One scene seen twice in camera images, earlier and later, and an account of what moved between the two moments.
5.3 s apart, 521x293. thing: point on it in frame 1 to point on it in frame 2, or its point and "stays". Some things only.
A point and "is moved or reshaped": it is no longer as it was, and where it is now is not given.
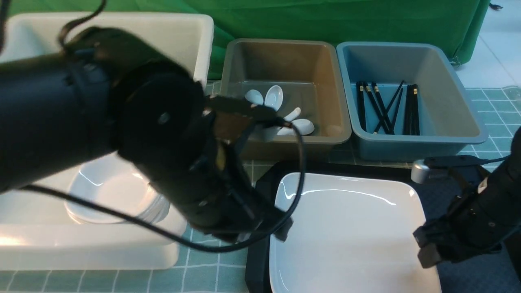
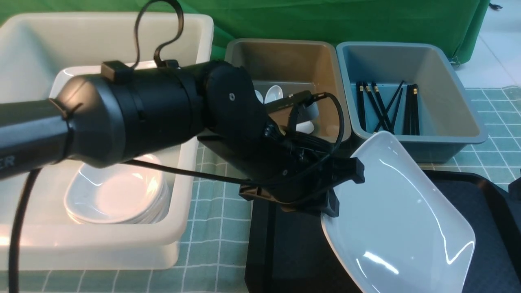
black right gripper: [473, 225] to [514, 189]
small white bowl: [112, 182] stays
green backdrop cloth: [456, 23] stays
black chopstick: [383, 107] stays
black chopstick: [414, 111] stays
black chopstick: [407, 124] stays
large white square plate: [351, 234] is moved or reshaped
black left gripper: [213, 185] to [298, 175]
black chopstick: [388, 108] stays
